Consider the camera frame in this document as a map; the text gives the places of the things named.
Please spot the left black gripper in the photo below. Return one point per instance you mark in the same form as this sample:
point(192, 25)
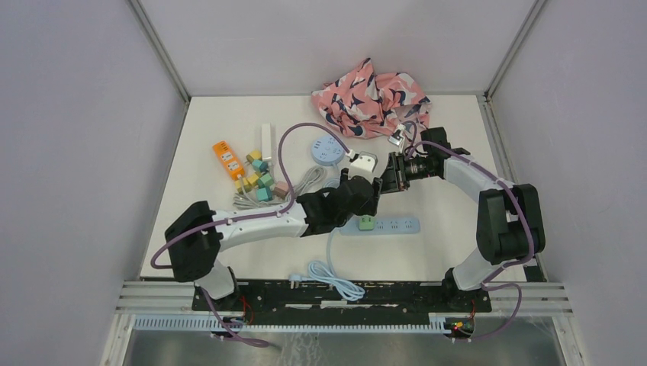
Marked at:
point(370, 207)

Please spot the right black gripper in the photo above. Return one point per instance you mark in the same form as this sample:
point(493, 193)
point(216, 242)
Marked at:
point(395, 178)

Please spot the green adapter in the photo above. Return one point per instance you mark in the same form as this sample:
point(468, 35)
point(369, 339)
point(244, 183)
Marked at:
point(366, 223)
point(265, 180)

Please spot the pink adapter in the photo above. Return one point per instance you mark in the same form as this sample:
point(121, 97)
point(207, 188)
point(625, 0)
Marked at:
point(281, 189)

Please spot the light blue power strip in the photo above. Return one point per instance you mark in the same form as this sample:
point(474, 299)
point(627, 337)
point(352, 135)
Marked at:
point(385, 226)

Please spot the round blue socket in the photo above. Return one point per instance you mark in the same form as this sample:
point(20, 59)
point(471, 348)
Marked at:
point(327, 151)

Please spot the teal USB plug adapter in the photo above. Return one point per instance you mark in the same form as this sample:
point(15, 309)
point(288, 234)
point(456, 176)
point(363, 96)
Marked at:
point(264, 194)

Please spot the yellow USB plug adapter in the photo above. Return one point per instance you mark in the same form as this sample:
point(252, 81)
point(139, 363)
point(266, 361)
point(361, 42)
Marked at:
point(242, 185)

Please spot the white power strip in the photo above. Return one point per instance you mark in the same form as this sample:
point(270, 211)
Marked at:
point(267, 142)

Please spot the orange power strip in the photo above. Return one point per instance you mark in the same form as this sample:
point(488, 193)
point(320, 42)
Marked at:
point(229, 160)

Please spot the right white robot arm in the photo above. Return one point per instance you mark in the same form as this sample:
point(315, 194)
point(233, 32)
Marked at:
point(509, 227)

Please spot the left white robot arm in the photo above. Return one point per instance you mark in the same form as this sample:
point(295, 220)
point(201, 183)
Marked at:
point(199, 234)

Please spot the pink patterned cloth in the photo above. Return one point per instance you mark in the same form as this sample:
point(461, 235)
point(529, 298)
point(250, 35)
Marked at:
point(364, 104)

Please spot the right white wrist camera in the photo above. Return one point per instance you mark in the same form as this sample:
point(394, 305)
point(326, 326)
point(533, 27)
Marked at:
point(398, 136)

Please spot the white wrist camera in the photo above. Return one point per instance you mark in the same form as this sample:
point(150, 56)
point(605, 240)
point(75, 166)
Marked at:
point(398, 136)
point(362, 163)

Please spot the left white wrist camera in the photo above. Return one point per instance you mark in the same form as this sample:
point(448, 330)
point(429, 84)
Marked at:
point(362, 163)

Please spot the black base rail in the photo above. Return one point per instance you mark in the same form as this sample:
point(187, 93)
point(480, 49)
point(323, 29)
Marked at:
point(280, 303)

